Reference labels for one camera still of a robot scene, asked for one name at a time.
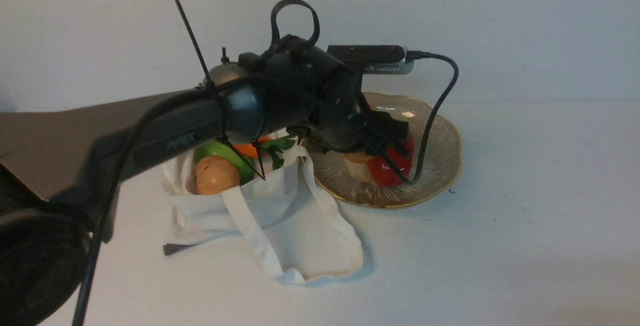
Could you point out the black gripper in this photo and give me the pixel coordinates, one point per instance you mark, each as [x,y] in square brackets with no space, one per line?
[359,130]

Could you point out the brown potato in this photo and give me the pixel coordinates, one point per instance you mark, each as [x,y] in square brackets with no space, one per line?
[215,174]
[360,157]

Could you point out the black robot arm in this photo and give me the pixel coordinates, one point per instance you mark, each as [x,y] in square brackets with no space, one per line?
[61,171]

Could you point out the white cloth tote bag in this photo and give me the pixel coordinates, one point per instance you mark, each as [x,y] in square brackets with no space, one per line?
[292,225]

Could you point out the ribbed glass plate gold rim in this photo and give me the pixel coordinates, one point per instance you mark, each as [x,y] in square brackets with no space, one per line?
[353,183]

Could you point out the orange carrot with green leaves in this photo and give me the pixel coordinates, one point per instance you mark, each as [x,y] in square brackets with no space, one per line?
[272,147]

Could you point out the green bell pepper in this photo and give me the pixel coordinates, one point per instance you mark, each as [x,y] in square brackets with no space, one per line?
[241,161]

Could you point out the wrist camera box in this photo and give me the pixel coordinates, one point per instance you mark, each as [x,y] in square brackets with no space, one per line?
[374,59]

